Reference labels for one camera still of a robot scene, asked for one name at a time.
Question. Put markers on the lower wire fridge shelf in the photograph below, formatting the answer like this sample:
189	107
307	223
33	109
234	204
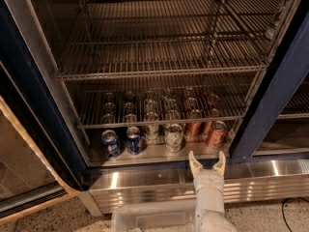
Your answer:
149	99

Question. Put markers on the front green white soda can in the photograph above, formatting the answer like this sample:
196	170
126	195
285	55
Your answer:
174	138

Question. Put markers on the red coke can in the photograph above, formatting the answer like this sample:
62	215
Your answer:
193	127
214	112
217	134

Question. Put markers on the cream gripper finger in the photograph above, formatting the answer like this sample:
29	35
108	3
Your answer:
219	167
195	166

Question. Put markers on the clear plastic bin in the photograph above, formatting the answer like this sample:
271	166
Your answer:
166	216

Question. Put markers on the blue pepsi can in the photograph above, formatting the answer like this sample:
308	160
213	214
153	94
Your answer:
134	140
110	142

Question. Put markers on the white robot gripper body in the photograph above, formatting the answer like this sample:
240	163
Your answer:
209	180

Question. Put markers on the front left blue pepsi can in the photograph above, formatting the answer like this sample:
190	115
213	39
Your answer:
110	142

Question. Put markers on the red coke can behind front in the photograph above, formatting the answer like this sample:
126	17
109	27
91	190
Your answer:
214	112

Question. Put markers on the front right blue pepsi can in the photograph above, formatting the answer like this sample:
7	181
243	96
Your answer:
134	140

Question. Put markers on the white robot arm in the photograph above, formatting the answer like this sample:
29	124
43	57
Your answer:
209	189

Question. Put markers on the open glass fridge door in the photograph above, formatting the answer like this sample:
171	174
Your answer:
30	179

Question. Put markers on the dark blue fridge centre post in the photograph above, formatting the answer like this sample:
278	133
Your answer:
273	96

